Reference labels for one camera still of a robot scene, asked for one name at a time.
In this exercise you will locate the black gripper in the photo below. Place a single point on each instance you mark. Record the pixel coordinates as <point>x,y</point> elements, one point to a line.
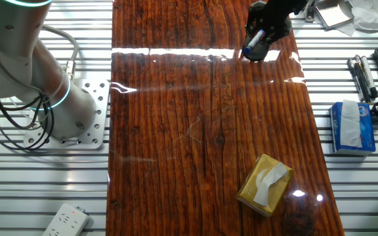
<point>271,14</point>

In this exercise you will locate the white marker pen blue cap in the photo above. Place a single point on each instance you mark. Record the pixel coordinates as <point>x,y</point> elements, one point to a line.
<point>254,41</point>

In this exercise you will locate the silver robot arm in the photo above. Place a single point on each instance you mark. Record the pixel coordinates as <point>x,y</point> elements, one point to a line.
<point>21,65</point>

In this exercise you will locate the black mesh pen holder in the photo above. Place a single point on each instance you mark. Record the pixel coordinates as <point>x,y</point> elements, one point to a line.
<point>258,54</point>

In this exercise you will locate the black pen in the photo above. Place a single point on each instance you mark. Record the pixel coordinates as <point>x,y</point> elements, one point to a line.
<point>363,82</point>
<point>355,80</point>

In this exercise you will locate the crumpled white paper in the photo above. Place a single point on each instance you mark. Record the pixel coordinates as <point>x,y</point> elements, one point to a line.
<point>369,14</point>

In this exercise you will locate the white marker black cap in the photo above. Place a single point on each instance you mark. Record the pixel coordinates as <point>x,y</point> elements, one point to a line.
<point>370,78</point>

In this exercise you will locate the blue tissue pack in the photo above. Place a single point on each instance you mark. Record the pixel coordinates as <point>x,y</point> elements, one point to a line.
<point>367,131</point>

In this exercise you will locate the gold tissue pack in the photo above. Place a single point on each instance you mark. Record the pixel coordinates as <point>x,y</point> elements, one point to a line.
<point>264,185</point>

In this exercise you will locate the white power strip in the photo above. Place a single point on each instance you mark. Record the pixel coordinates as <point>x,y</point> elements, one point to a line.
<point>66,223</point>

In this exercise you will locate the silver metal bracket plate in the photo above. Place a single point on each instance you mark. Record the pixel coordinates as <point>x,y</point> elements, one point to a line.
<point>330,13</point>

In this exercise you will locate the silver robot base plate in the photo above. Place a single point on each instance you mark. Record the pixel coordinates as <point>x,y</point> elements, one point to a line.
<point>97,111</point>

